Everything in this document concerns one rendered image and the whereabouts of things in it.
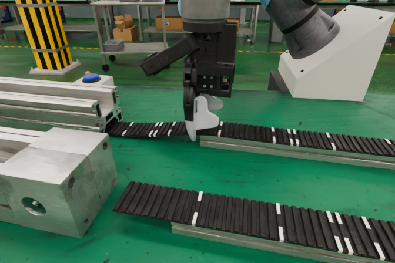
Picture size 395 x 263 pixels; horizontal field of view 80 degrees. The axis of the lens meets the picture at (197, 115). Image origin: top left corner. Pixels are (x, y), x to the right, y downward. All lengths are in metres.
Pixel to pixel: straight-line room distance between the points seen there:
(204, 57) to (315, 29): 0.44
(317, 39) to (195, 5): 0.48
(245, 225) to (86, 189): 0.20
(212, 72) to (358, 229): 0.28
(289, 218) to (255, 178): 0.11
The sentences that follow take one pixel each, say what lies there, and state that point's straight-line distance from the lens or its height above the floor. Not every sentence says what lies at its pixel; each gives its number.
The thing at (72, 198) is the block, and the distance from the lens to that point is 0.32.
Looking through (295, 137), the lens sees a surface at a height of 0.81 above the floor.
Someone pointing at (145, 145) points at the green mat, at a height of 0.78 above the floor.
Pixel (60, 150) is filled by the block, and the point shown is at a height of 0.87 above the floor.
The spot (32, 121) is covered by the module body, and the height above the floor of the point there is 0.81.
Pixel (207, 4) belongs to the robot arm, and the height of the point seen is 1.04.
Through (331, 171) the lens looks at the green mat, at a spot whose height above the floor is 0.78.
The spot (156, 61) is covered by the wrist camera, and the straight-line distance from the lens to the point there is 0.41.
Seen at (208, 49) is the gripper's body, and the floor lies 0.97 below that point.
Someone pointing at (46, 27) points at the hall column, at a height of 0.59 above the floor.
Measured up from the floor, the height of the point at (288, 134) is 0.81.
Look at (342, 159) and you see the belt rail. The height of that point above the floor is 0.79.
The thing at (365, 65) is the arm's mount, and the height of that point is 0.88.
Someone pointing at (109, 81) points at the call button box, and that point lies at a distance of 0.68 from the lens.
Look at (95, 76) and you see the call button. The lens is 0.67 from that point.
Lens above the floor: 1.06
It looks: 29 degrees down
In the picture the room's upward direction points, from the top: straight up
